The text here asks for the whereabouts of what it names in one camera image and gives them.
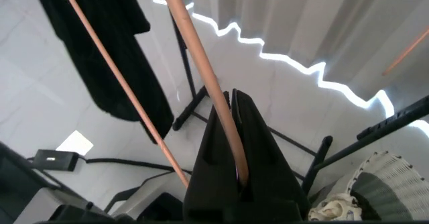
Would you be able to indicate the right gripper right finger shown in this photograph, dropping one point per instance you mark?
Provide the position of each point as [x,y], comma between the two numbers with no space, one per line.
[275,190]

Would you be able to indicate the black clothes rack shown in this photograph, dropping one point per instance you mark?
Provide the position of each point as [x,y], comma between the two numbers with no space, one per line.
[395,120]

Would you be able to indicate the white curtain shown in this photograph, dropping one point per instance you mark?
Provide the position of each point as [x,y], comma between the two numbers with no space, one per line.
[301,16]

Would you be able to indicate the black power adapter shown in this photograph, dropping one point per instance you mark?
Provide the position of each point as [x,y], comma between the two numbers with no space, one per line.
[55,160]

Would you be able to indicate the black garment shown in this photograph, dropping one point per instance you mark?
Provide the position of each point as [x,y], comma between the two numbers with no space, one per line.
[134,83]

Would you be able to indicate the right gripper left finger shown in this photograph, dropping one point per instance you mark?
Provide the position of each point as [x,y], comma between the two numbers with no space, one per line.
[207,190]

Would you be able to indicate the white laundry basket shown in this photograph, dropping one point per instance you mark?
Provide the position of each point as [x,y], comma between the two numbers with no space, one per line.
[395,183]

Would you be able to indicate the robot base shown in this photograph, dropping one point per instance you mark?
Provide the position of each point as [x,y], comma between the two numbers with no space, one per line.
[20,183]

